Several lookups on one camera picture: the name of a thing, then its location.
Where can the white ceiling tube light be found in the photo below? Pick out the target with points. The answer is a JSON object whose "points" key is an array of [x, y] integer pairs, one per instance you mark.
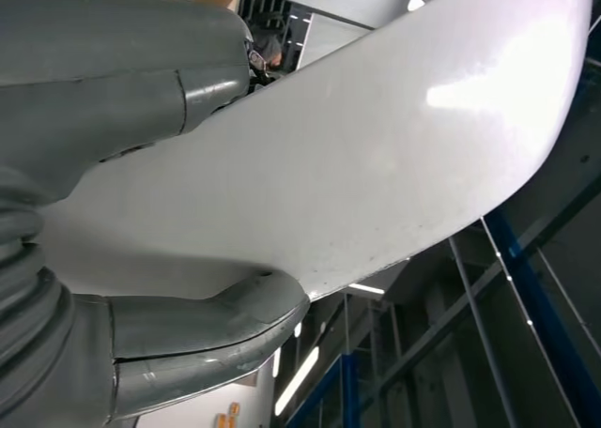
{"points": [[296, 382]]}

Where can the blue metal shelf rack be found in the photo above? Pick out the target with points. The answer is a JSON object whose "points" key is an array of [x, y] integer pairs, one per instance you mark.
{"points": [[540, 301]]}

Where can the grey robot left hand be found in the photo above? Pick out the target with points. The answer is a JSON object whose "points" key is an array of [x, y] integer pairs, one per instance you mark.
{"points": [[117, 89]]}

